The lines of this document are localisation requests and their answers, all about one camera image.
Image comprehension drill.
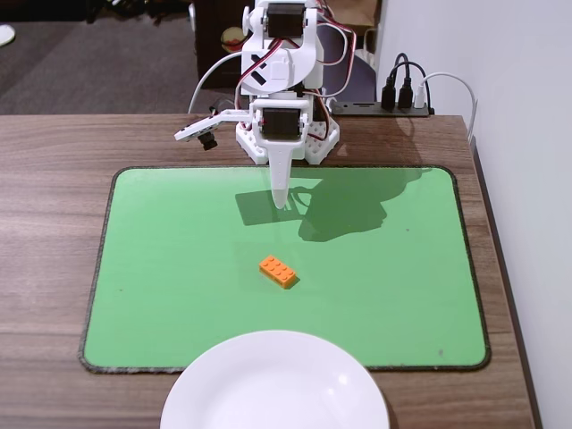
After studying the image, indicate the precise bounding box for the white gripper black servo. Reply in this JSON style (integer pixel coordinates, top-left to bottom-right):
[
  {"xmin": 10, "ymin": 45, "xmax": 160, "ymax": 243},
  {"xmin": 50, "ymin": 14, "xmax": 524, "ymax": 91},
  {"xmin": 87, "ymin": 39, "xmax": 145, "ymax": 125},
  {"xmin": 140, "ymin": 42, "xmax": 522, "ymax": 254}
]
[{"xmin": 249, "ymin": 91, "xmax": 312, "ymax": 210}]

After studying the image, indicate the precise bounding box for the orange lego block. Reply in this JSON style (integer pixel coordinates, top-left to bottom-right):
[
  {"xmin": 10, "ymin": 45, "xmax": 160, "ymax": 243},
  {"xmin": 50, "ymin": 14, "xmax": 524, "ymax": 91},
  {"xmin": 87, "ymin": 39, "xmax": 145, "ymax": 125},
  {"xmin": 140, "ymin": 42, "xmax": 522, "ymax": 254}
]
[{"xmin": 257, "ymin": 254, "xmax": 299, "ymax": 290}]

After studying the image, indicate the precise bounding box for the white round plate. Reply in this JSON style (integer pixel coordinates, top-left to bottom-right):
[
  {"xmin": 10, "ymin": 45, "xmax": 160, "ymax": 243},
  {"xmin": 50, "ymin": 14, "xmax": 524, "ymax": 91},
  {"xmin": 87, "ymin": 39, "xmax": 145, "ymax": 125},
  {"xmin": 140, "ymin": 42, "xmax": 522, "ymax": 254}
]
[{"xmin": 159, "ymin": 329, "xmax": 391, "ymax": 429}]

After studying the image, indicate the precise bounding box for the black power strip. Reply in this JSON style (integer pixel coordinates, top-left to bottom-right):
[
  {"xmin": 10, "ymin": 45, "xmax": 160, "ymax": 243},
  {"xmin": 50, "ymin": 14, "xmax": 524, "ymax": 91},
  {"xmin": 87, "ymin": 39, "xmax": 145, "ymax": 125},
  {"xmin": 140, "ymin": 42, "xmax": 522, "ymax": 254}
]
[{"xmin": 330, "ymin": 100, "xmax": 435, "ymax": 118}]

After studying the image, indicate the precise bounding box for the grey purple chair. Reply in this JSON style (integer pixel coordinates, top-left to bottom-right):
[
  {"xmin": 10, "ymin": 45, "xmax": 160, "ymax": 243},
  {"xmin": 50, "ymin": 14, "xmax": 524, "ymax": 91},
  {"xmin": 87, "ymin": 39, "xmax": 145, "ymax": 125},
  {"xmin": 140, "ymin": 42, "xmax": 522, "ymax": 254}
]
[{"xmin": 321, "ymin": 21, "xmax": 379, "ymax": 102}]

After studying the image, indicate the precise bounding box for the green work mat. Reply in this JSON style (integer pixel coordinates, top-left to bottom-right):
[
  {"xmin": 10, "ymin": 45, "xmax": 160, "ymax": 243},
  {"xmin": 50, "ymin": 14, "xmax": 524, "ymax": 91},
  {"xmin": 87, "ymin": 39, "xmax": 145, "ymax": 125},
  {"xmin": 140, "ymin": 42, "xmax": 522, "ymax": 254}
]
[{"xmin": 78, "ymin": 164, "xmax": 492, "ymax": 374}]

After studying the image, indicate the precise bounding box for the round yellow red sticker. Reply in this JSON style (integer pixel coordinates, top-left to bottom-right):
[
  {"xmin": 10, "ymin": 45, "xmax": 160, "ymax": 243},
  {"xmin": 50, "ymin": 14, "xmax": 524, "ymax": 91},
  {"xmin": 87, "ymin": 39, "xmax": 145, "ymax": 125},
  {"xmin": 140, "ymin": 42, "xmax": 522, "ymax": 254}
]
[{"xmin": 222, "ymin": 26, "xmax": 245, "ymax": 53}]

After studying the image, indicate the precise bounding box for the dark brown cabinet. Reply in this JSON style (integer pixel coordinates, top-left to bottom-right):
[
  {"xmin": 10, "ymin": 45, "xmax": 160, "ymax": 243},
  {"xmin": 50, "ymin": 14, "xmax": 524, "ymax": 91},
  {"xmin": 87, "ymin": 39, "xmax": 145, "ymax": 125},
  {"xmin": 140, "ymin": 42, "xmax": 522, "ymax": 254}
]
[{"xmin": 194, "ymin": 0, "xmax": 246, "ymax": 90}]

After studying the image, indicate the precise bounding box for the brown paper bag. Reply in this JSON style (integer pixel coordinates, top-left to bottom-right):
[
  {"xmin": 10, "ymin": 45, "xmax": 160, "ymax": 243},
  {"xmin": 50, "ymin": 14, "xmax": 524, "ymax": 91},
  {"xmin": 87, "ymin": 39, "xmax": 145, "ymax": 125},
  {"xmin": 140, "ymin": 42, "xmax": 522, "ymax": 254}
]
[{"xmin": 328, "ymin": 0, "xmax": 381, "ymax": 30}]

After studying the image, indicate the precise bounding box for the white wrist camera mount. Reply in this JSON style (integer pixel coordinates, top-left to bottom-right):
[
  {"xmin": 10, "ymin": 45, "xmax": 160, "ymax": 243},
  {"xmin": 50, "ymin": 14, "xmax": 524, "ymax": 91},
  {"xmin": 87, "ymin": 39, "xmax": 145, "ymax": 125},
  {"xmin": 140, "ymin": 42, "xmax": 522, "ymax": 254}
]
[{"xmin": 173, "ymin": 109, "xmax": 251, "ymax": 152}]

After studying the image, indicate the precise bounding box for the thin white cable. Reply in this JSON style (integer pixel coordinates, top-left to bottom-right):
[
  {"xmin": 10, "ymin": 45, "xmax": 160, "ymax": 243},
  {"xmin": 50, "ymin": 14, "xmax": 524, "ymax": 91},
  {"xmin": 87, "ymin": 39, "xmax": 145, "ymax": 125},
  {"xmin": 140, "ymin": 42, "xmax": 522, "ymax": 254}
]
[{"xmin": 187, "ymin": 52, "xmax": 245, "ymax": 115}]

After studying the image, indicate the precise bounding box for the black plug with cable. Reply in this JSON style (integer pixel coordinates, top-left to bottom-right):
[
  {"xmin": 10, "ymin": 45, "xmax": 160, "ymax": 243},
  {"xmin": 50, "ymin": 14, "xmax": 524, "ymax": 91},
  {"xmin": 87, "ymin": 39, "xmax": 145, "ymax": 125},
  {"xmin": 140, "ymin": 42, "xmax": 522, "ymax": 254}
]
[
  {"xmin": 381, "ymin": 52, "xmax": 410, "ymax": 113},
  {"xmin": 387, "ymin": 62, "xmax": 433, "ymax": 111}
]

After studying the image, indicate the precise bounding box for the white plug with cable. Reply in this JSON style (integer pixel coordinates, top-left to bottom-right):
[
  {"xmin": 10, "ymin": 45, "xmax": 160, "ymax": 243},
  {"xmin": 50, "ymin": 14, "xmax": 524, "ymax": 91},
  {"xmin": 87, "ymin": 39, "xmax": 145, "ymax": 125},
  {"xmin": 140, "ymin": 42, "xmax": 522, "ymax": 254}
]
[{"xmin": 413, "ymin": 71, "xmax": 478, "ymax": 144}]

